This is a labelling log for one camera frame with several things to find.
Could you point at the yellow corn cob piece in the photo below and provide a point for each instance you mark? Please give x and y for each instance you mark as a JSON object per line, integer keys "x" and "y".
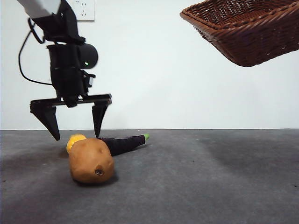
{"x": 72, "y": 142}

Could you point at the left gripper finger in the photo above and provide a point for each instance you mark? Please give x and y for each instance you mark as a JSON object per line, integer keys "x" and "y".
{"x": 47, "y": 119}
{"x": 99, "y": 116}

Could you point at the purple eggplant with green stem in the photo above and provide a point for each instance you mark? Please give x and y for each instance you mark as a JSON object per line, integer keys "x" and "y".
{"x": 123, "y": 144}

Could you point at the brown potato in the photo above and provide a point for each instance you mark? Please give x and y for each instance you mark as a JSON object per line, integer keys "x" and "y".
{"x": 90, "y": 161}

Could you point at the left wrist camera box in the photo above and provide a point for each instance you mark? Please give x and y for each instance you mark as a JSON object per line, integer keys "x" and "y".
{"x": 88, "y": 80}

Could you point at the white wall socket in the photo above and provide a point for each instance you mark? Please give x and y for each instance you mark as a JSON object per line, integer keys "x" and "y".
{"x": 88, "y": 11}

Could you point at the brown wicker basket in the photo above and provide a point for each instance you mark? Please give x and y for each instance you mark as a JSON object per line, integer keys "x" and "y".
{"x": 245, "y": 39}

